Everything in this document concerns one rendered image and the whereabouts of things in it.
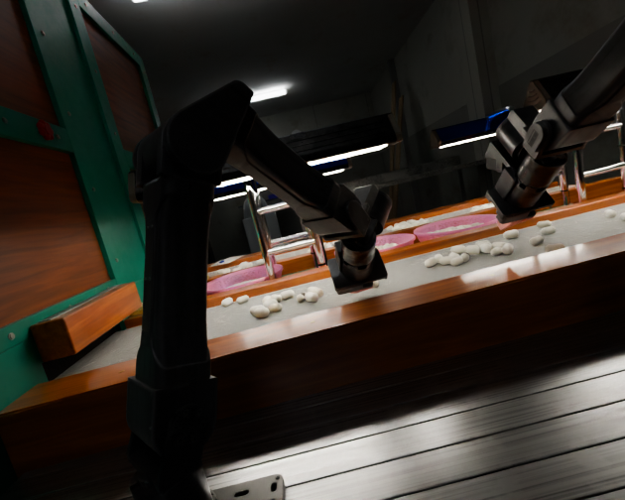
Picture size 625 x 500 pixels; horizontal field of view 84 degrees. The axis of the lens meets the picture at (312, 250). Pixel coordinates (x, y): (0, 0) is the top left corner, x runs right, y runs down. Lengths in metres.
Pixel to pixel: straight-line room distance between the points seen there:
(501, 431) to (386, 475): 0.14
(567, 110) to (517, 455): 0.43
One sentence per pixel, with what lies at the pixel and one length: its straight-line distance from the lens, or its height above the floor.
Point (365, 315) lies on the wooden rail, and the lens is 0.56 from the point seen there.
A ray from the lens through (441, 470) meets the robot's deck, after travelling 0.43.
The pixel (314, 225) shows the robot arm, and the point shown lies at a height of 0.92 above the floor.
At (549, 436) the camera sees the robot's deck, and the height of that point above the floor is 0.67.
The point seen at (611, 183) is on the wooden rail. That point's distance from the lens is 1.78.
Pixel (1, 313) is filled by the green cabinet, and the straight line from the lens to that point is 0.77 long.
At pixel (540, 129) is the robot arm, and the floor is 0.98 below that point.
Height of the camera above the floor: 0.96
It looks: 8 degrees down
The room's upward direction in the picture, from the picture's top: 13 degrees counter-clockwise
